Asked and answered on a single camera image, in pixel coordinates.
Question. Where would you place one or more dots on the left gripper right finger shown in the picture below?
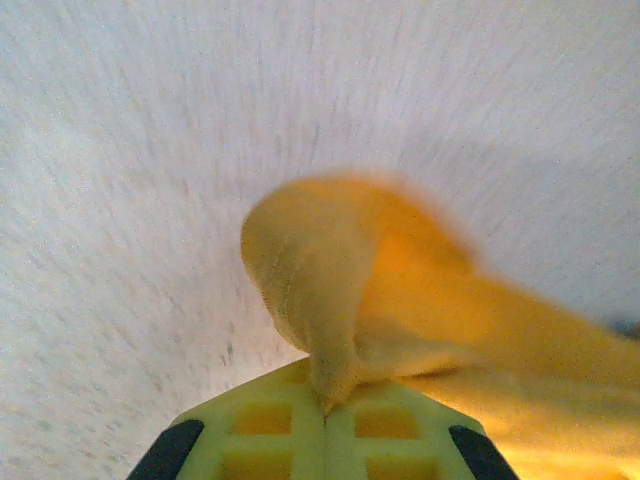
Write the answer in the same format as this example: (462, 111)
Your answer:
(390, 450)

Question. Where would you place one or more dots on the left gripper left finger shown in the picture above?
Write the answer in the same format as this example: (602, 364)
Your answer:
(260, 450)

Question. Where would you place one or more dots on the yellow t-shirt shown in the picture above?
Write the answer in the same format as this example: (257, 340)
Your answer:
(425, 300)

